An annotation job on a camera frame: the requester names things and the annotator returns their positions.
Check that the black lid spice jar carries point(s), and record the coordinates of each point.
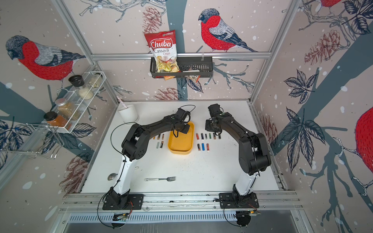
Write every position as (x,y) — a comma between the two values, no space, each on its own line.
(83,91)

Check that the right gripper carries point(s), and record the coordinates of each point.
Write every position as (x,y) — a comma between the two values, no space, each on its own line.
(207,126)

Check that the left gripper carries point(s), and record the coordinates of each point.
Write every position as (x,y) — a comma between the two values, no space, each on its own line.
(187,129)

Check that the pale spice jar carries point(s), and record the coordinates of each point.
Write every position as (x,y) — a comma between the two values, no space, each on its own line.
(96,80)

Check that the yellow plastic storage box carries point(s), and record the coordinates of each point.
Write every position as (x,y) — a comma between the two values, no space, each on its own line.
(182,144)

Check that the silver lid spice jar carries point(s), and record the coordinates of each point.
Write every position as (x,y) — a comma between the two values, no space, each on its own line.
(67,109)

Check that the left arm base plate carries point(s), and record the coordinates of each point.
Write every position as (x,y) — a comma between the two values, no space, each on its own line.
(114,201)

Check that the wire hanger rack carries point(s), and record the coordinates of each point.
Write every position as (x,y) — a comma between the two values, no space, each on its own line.
(31,140)

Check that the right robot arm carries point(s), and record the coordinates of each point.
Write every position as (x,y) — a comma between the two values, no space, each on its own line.
(254,156)

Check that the metal spoon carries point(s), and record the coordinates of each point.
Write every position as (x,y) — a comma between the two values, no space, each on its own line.
(111,176)

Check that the white ceramic cup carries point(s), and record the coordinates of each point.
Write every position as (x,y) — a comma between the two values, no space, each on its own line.
(128,114)

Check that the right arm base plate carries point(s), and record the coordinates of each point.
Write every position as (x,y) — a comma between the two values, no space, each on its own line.
(225,201)

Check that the metal fork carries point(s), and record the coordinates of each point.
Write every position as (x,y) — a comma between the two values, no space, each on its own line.
(168,179)

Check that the black wall basket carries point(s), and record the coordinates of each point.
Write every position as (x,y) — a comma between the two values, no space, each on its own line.
(196,66)

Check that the red Chuba cassava chips bag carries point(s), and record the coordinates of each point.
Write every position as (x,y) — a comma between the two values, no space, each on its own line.
(164,49)

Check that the white wire spice rack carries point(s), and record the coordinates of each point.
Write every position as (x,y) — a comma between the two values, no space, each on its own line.
(82,105)

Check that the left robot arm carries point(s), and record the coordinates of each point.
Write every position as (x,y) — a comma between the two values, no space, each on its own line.
(135,145)

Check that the orange spice jar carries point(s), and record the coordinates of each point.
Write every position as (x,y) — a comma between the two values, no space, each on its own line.
(54,119)

